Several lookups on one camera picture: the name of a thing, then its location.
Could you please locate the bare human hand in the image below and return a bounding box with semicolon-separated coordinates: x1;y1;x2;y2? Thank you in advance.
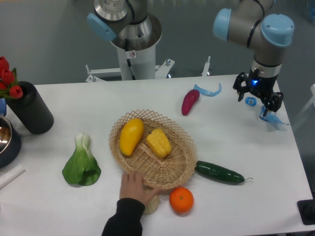
119;172;161;205

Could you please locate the black sleeved forearm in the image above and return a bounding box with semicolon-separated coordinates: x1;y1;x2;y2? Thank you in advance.
102;198;145;236

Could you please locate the woven wicker basket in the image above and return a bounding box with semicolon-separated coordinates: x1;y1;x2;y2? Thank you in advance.
109;110;197;190

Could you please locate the yellow mango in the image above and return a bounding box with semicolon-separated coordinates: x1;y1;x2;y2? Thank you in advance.
119;118;144;156

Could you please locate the metal bowl dark pot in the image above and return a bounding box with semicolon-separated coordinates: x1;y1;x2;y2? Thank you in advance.
0;116;22;168

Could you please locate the small blue tag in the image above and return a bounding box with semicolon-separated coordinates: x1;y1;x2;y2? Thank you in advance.
245;97;257;107

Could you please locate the black cylindrical vase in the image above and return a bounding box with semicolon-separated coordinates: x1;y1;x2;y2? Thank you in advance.
5;81;54;134

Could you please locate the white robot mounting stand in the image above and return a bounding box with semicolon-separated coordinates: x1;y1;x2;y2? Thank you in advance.
85;39;212;83

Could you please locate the dark green cucumber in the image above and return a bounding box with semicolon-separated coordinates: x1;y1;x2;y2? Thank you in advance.
195;160;252;185

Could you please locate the blue plastic scrap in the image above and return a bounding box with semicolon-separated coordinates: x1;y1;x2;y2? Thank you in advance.
259;106;289;125

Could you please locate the green bok choy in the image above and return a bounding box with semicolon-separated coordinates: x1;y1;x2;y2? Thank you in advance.
62;132;101;186

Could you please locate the orange fruit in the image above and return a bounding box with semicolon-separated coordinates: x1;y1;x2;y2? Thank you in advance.
169;187;194;214

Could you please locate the black device at edge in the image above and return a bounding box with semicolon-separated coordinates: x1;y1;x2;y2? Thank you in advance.
297;199;315;225

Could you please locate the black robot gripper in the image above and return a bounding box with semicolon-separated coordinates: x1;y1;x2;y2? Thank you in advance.
233;69;284;117

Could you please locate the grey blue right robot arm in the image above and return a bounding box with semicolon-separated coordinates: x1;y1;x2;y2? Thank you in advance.
213;0;295;99

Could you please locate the yellow bell pepper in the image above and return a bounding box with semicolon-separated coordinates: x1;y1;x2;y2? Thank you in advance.
146;128;172;158

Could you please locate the blue plastic strip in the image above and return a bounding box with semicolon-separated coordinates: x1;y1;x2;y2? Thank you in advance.
193;83;222;97

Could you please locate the red tulip bouquet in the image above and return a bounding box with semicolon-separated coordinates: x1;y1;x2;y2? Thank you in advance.
0;56;23;99

